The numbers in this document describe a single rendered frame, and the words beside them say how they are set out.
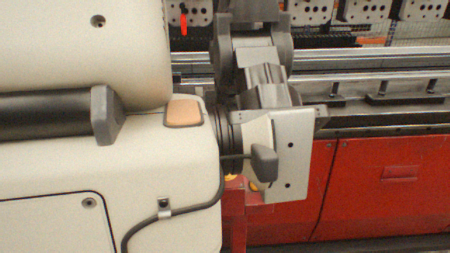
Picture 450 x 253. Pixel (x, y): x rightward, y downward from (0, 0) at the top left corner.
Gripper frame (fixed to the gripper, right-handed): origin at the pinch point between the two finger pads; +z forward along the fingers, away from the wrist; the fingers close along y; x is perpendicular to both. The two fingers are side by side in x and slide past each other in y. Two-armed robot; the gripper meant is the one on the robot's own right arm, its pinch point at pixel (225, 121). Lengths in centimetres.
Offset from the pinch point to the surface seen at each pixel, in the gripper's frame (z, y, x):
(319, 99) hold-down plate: 21, -41, -21
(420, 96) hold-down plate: 19, -81, -17
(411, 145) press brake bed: 32, -78, -3
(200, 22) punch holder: -1.5, 2.6, -39.0
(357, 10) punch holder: -6, -50, -37
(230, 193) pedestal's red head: 20.4, -1.2, 12.4
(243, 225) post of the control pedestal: 41.0, -7.0, 17.4
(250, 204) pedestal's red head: 25.1, -7.7, 15.2
